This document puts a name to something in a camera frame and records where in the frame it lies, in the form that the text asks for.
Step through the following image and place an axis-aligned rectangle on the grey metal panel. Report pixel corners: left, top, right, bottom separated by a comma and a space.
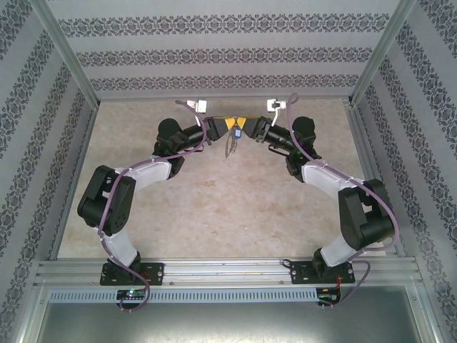
35, 302, 435, 343

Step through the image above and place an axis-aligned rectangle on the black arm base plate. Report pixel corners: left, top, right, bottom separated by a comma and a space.
99, 262, 165, 287
291, 260, 356, 286

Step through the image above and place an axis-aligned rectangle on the grey slotted cable duct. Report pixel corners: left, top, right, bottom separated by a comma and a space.
48, 288, 318, 304

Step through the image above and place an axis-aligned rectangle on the long aluminium mounting rail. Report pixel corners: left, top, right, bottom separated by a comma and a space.
34, 259, 424, 287

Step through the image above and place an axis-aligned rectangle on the aluminium frame post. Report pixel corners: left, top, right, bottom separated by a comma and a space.
30, 0, 101, 108
348, 0, 418, 106

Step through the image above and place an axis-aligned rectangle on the aluminium frame rail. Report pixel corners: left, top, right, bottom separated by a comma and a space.
344, 99, 406, 257
96, 93, 353, 103
48, 103, 99, 260

